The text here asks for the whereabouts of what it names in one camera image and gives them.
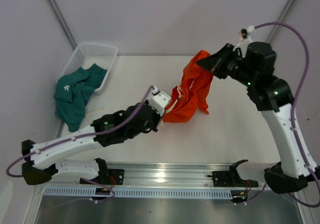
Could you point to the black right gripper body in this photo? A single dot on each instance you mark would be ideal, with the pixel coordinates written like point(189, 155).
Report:
point(231, 66)

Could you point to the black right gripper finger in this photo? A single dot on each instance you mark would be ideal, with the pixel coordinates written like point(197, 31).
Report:
point(209, 63)
point(222, 54)

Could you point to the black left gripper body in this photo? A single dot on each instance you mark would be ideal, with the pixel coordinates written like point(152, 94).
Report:
point(152, 123)

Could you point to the orange shorts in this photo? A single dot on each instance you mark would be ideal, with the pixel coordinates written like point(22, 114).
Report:
point(191, 94)

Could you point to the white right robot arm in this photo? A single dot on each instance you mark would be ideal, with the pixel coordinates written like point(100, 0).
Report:
point(273, 98)

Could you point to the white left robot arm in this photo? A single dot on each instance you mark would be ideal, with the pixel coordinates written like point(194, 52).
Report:
point(49, 160)

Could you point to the green shorts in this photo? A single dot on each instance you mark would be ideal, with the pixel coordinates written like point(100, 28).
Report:
point(73, 92)

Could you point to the white plastic basket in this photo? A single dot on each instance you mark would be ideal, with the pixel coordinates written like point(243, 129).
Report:
point(92, 52)

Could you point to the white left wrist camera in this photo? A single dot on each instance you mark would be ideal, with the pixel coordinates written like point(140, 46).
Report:
point(159, 100)

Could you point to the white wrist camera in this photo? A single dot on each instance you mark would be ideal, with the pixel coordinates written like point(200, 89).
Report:
point(245, 37)
point(159, 100)

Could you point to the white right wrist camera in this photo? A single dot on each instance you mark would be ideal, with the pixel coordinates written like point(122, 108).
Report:
point(245, 37)

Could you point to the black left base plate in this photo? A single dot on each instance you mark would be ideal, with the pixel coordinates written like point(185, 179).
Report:
point(113, 177)

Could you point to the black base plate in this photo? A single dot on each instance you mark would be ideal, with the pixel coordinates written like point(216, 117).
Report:
point(113, 177)
point(231, 178)

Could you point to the aluminium corner post right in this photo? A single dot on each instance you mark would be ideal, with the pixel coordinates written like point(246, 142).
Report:
point(283, 16)

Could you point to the aluminium corner post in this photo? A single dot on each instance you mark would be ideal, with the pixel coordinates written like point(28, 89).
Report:
point(62, 22)
point(283, 16)

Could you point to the white slotted cable duct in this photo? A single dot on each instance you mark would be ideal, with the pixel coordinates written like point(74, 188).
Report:
point(123, 192)

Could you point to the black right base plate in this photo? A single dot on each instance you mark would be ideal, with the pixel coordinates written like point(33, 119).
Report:
point(231, 178)

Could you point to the aluminium corner post left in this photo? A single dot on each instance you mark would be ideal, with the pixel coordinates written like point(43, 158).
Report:
point(62, 22)

